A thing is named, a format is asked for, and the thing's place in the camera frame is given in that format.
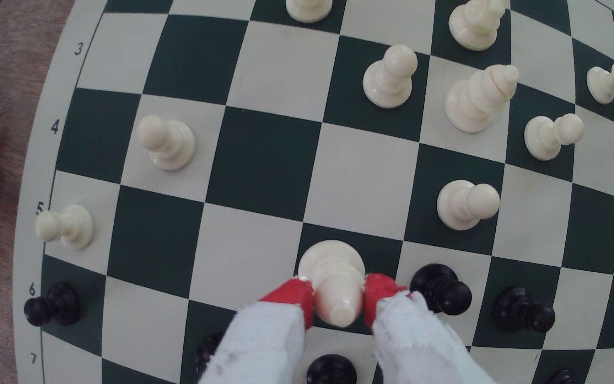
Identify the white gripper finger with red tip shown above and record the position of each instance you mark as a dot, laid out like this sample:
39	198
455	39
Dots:
264	346
419	346

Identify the white chess bishop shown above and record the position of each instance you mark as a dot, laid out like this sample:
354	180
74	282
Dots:
333	282
472	101

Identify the black chess pawn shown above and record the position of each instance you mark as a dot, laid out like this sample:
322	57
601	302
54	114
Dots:
331	370
440	288
563	377
520	309
59	304

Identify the white chess pawn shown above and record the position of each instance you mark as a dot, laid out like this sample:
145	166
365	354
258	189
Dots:
461	205
308	9
389	80
72	226
174	144
544	138
603	84

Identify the green white chess mat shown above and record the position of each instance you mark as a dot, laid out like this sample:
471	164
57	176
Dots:
264	160

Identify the white chess knight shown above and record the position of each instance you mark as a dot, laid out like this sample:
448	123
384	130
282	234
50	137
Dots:
472	26

